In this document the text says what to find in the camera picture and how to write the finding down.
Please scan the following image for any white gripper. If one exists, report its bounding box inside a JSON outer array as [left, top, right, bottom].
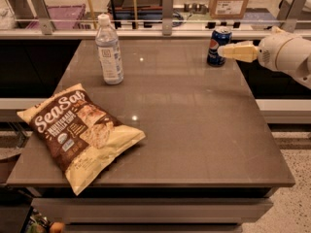
[[217, 26, 311, 80]]

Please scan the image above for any blue pepsi can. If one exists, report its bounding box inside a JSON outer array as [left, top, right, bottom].
[[207, 26, 232, 67]]

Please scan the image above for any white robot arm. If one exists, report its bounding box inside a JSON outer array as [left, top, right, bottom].
[[218, 26, 311, 88]]

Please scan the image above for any clear plastic water bottle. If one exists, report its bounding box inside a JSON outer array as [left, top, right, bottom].
[[95, 14, 123, 84]]

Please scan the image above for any cardboard box with label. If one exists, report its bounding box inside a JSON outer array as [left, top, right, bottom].
[[209, 0, 249, 19]]

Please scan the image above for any purple plastic crate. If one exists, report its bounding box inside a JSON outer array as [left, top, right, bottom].
[[27, 4, 86, 30]]

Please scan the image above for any sea salt tortilla chips bag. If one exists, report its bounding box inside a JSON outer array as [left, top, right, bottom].
[[17, 83, 145, 194]]

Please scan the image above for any right metal railing post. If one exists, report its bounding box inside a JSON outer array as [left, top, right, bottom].
[[277, 0, 306, 33]]

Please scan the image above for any metal railing post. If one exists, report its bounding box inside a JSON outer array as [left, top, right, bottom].
[[277, 0, 306, 33], [162, 0, 173, 36], [28, 0, 54, 35]]

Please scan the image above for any centre metal railing post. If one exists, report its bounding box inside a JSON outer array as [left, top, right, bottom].
[[162, 0, 173, 36]]

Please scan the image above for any left metal railing post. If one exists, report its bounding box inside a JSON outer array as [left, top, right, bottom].
[[28, 0, 54, 35]]

